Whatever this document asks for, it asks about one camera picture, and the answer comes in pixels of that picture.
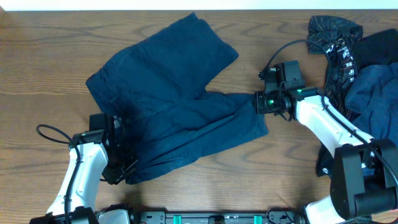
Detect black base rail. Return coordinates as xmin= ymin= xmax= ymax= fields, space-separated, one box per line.
xmin=134 ymin=208 xmax=307 ymax=224

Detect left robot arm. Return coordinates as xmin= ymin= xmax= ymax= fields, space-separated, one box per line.
xmin=31 ymin=113 xmax=139 ymax=223

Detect black patterned garment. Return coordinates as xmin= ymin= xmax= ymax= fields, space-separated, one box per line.
xmin=306 ymin=15 xmax=364 ymax=178

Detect navy blue shorts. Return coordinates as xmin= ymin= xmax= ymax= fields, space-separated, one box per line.
xmin=86 ymin=14 xmax=268 ymax=184

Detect plain black garment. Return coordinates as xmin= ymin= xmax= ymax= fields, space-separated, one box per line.
xmin=353 ymin=29 xmax=397 ymax=70

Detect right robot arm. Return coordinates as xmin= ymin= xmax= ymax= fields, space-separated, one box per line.
xmin=254 ymin=87 xmax=397 ymax=223

